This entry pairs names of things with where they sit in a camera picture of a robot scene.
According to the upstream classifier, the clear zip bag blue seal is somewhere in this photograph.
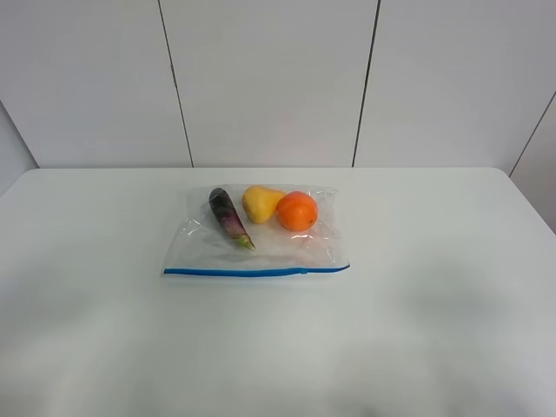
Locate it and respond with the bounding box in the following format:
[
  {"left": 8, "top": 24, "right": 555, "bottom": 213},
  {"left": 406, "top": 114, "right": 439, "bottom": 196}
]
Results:
[{"left": 162, "top": 184, "right": 350, "bottom": 278}]

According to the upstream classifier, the yellow pear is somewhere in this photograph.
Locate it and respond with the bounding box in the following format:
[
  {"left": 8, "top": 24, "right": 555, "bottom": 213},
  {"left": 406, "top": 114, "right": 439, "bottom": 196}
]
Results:
[{"left": 242, "top": 185, "right": 286, "bottom": 224}]

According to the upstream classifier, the orange fruit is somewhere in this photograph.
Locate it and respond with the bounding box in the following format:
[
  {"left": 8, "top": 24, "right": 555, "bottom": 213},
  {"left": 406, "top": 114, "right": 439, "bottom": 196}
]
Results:
[{"left": 276, "top": 191, "right": 319, "bottom": 232}]

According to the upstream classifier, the purple eggplant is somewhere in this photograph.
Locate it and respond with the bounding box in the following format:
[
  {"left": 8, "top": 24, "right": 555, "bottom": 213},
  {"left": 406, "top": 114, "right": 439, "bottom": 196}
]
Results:
[{"left": 208, "top": 188, "right": 255, "bottom": 251}]

